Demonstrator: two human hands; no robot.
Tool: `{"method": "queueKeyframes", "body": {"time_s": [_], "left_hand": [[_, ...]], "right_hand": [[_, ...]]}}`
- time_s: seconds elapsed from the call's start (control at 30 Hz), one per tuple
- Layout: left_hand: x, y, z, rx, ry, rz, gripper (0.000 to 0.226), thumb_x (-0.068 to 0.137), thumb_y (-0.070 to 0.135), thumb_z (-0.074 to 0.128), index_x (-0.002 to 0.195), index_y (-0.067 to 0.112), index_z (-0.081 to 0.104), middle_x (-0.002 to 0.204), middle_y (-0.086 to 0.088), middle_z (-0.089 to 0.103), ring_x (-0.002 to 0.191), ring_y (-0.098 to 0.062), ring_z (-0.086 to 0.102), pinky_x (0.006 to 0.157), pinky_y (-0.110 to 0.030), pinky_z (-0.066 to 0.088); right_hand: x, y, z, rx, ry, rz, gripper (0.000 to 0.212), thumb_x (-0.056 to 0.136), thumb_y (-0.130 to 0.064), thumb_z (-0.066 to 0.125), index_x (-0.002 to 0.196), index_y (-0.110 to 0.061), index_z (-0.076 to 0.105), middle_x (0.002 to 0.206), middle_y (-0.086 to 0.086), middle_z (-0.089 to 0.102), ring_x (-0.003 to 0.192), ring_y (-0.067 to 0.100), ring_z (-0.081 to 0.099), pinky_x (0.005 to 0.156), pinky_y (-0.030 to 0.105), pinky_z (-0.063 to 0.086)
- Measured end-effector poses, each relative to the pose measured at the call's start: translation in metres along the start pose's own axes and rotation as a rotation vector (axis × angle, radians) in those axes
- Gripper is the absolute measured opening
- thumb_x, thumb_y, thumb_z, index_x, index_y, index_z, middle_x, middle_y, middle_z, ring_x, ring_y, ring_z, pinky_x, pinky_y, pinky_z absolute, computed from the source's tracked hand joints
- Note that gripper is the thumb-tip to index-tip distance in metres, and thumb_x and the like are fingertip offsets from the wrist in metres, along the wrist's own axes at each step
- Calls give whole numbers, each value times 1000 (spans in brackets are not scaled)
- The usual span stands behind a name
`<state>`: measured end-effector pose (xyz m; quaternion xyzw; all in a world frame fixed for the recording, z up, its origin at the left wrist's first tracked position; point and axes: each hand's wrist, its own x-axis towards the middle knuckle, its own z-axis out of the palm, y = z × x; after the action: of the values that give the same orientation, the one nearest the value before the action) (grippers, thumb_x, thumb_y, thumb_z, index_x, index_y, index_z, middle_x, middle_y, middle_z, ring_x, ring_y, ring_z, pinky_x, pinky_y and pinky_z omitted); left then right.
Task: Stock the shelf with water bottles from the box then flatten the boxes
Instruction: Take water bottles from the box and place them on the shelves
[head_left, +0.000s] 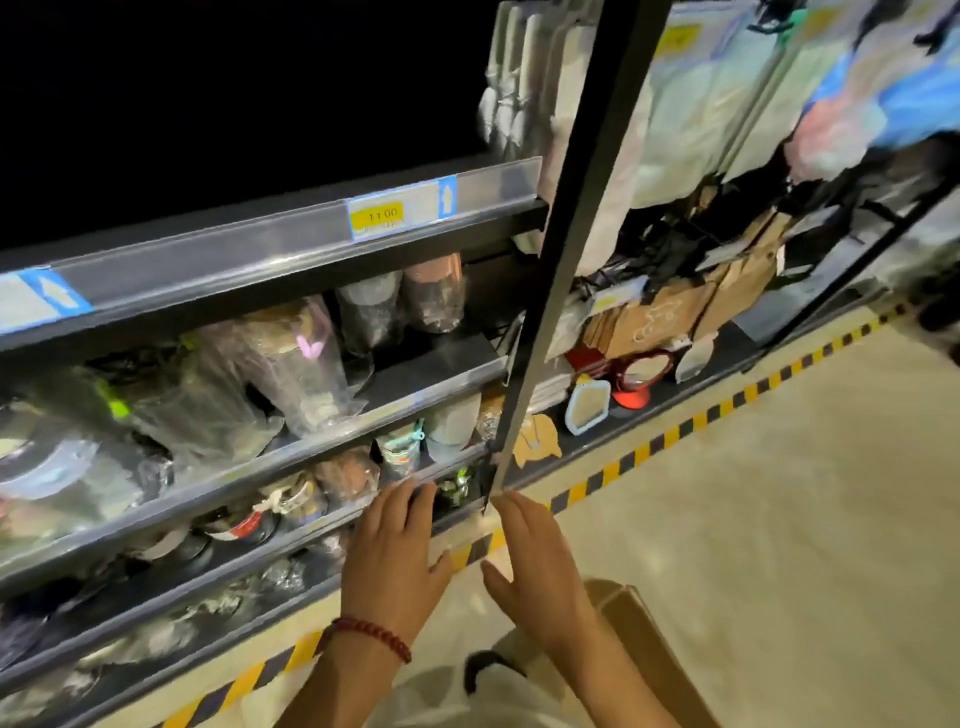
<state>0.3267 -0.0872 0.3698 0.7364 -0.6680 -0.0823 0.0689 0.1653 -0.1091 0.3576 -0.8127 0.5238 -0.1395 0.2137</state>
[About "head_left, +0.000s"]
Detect person's left hand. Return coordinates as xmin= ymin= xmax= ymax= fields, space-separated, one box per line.
xmin=341 ymin=479 xmax=457 ymax=646

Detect person's right hand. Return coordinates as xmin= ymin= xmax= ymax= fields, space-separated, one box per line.
xmin=479 ymin=491 xmax=601 ymax=661

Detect brown cardboard box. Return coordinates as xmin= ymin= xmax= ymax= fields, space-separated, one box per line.
xmin=584 ymin=578 xmax=721 ymax=728

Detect purple strap bottle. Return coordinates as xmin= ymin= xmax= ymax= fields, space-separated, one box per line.
xmin=187 ymin=296 xmax=361 ymax=440

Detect green strap bottle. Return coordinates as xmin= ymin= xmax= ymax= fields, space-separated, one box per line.
xmin=89 ymin=344 xmax=286 ymax=481

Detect black metal store shelving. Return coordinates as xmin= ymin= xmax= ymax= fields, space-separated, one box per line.
xmin=0 ymin=0 xmax=960 ymax=728

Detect blue bottle cream lid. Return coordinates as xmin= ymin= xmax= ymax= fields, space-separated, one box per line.
xmin=0 ymin=404 xmax=174 ymax=541

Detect person's light grey trousers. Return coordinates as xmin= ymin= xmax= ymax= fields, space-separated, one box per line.
xmin=367 ymin=652 xmax=594 ymax=728

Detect tan bear shaped item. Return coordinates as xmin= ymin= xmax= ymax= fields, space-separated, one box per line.
xmin=512 ymin=413 xmax=564 ymax=470

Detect white blue framed mirror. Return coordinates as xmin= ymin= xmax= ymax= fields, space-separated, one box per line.
xmin=563 ymin=378 xmax=613 ymax=438

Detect stack of clear plastic packs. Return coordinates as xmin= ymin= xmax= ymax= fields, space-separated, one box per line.
xmin=528 ymin=367 xmax=575 ymax=414

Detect red round mirror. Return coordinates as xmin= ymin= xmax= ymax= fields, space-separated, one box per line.
xmin=608 ymin=348 xmax=676 ymax=412

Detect clear bear print pouch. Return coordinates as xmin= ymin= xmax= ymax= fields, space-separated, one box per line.
xmin=543 ymin=296 xmax=594 ymax=361

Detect white oval mirror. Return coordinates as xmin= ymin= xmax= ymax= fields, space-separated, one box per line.
xmin=674 ymin=333 xmax=720 ymax=385

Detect yellow white price label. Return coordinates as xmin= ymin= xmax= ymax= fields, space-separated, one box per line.
xmin=0 ymin=266 xmax=95 ymax=337
xmin=652 ymin=18 xmax=725 ymax=61
xmin=588 ymin=275 xmax=650 ymax=316
xmin=346 ymin=174 xmax=459 ymax=243

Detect grey flat pack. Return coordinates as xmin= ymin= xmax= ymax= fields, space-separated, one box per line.
xmin=731 ymin=247 xmax=879 ymax=346

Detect black hanging bags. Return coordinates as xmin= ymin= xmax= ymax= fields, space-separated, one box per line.
xmin=622 ymin=179 xmax=796 ymax=301

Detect dark low display stand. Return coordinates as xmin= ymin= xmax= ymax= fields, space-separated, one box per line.
xmin=911 ymin=262 xmax=960 ymax=369

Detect row of hanging pastel pouches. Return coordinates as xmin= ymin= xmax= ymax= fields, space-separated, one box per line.
xmin=633 ymin=0 xmax=856 ymax=211

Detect white hanging cloth packs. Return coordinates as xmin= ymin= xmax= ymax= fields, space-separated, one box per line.
xmin=478 ymin=0 xmax=654 ymax=279

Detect blue pink fluffy sponges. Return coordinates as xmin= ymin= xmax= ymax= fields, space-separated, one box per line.
xmin=783 ymin=29 xmax=960 ymax=185

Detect red bead bracelet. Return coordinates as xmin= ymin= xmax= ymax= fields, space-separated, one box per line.
xmin=322 ymin=616 xmax=414 ymax=665

